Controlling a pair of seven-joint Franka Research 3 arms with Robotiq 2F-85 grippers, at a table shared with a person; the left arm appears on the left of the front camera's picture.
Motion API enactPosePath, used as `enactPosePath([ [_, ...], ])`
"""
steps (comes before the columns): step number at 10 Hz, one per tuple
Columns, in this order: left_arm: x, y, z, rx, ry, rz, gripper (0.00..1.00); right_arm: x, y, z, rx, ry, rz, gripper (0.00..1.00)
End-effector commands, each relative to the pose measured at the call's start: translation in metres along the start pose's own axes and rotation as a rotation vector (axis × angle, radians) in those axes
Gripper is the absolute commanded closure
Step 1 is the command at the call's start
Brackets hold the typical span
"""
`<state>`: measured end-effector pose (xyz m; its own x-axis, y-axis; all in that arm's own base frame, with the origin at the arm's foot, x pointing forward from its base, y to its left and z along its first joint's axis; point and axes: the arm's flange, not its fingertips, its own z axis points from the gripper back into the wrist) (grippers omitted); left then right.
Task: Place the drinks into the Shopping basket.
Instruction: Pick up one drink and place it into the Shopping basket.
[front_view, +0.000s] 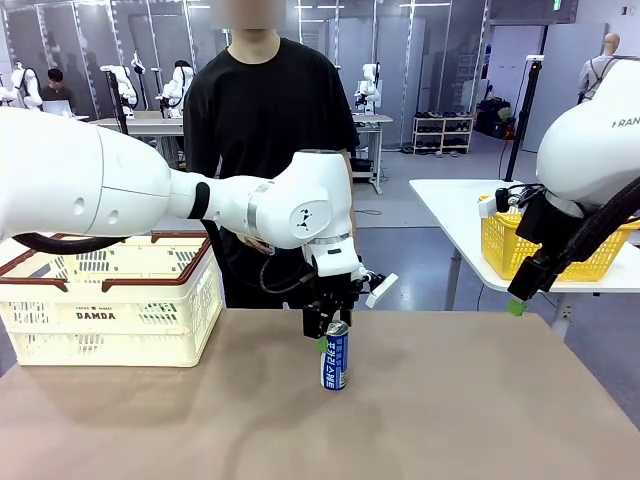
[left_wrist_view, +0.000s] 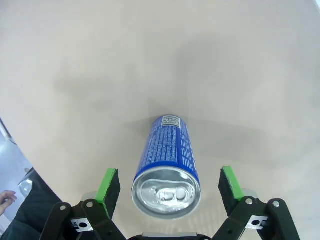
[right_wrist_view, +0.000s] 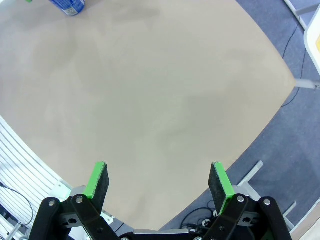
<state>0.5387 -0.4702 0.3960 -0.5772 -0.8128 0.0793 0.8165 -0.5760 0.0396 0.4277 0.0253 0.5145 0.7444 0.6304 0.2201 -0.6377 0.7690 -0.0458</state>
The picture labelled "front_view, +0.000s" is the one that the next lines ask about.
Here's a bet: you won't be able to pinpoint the person in black clothes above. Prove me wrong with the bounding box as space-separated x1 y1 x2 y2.
182 0 360 310

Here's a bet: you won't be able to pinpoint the person's right hand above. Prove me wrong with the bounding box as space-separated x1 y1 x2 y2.
237 235 277 257

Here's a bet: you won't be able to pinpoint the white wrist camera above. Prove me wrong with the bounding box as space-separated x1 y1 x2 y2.
478 185 524 220
360 271 400 309

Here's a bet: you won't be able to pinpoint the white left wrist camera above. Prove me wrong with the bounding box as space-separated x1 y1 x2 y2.
360 271 400 309

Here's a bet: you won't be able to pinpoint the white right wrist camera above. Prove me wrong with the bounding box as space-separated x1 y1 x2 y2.
478 185 524 220

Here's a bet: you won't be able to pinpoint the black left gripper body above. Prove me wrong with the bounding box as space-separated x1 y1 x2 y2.
305 272 359 310

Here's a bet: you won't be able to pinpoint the long beige background table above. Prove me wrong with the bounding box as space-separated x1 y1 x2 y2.
88 115 186 151

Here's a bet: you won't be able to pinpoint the white shoe rack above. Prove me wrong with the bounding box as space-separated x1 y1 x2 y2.
411 115 475 155

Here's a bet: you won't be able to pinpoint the black camera stand pole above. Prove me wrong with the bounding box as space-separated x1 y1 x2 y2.
503 55 546 182

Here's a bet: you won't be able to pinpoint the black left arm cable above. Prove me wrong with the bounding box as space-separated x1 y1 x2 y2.
13 217 319 297

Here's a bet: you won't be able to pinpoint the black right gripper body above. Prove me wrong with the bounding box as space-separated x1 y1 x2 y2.
514 192 552 247

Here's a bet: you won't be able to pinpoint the black right arm cable sleeve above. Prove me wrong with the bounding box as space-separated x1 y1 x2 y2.
537 177 640 294

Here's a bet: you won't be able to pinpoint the pile of black bags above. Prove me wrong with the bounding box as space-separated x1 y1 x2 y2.
474 97 516 140

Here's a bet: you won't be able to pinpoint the seated person dark shirt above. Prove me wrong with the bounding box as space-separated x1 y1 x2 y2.
39 68 77 116

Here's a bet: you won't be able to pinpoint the black tripod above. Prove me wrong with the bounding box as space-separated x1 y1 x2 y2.
106 69 131 136

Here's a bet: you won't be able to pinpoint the white background desk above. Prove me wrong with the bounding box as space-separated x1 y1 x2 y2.
350 112 395 195

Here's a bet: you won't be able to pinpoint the yellow plastic basket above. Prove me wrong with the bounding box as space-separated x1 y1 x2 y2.
479 195 640 282

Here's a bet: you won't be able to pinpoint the cream shopping basket brown handles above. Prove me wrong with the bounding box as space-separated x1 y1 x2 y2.
0 230 224 369

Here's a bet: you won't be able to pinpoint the blue Pocari Sweat can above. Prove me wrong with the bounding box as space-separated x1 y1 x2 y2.
319 321 350 392

